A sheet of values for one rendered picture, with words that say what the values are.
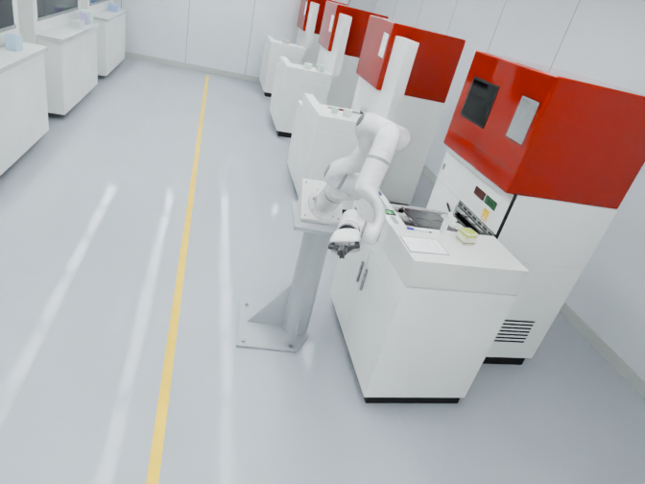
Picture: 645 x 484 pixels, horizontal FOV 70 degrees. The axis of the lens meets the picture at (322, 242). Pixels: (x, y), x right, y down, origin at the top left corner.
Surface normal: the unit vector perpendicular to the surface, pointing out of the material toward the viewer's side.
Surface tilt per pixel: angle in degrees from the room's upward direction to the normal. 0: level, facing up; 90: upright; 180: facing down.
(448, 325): 90
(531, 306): 90
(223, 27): 90
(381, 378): 90
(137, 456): 0
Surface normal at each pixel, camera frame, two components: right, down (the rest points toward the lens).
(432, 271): 0.18, 0.51
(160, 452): 0.22, -0.86
